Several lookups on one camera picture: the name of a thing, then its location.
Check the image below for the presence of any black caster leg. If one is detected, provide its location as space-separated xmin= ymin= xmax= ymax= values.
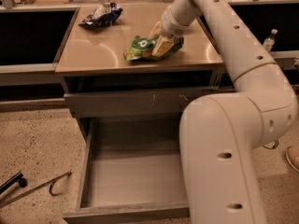
xmin=0 ymin=172 xmax=27 ymax=194

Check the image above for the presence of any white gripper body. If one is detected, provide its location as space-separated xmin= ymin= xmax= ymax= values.
xmin=161 ymin=6 xmax=190 ymax=37

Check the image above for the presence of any clear plastic bottle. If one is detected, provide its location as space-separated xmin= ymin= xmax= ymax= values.
xmin=263 ymin=29 xmax=278 ymax=52

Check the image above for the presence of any green rice chip bag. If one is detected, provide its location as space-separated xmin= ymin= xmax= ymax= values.
xmin=123 ymin=35 xmax=184 ymax=61

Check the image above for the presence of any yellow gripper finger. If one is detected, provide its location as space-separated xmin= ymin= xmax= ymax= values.
xmin=149 ymin=21 xmax=161 ymax=39
xmin=151 ymin=35 xmax=174 ymax=57

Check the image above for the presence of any blue white snack bag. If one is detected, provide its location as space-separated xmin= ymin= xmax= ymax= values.
xmin=78 ymin=2 xmax=122 ymax=30

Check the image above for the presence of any open middle drawer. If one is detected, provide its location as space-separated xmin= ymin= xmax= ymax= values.
xmin=64 ymin=114 xmax=189 ymax=224

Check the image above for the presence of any closed top drawer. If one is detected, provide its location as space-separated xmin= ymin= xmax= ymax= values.
xmin=64 ymin=87 xmax=210 ymax=118

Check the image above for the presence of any brown shoe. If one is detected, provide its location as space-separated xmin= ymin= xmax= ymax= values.
xmin=286 ymin=146 xmax=299 ymax=173

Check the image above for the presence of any grey drawer cabinet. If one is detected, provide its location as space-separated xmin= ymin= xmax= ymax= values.
xmin=55 ymin=3 xmax=223 ymax=135

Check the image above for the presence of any metal rod with hook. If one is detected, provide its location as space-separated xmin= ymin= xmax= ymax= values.
xmin=0 ymin=171 xmax=72 ymax=208

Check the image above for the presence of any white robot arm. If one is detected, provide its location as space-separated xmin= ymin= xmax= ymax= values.
xmin=155 ymin=0 xmax=298 ymax=224

